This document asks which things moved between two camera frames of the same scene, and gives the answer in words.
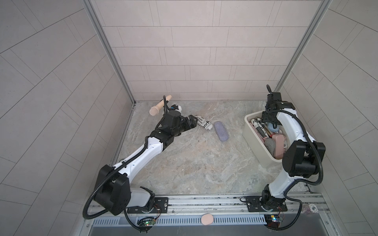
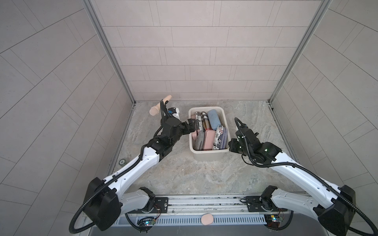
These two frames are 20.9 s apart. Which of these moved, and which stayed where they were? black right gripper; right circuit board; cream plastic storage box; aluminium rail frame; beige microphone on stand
Moved: black right gripper; cream plastic storage box
Stayed: beige microphone on stand; aluminium rail frame; right circuit board
